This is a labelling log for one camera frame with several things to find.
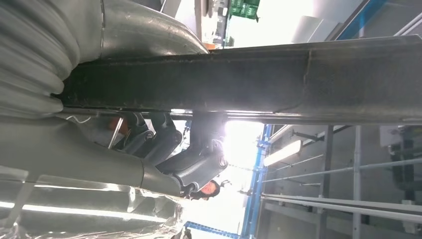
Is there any grey metal frame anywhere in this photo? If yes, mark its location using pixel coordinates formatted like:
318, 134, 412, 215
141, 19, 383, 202
260, 124, 422, 239

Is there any white ceiling lamp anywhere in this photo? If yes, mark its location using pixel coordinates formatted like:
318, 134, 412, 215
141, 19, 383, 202
263, 139, 303, 168

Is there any blue metal shelf rack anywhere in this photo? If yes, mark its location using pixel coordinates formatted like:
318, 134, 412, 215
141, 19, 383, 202
184, 123, 275, 239

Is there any person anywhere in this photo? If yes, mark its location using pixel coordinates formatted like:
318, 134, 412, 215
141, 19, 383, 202
189, 179, 222, 202

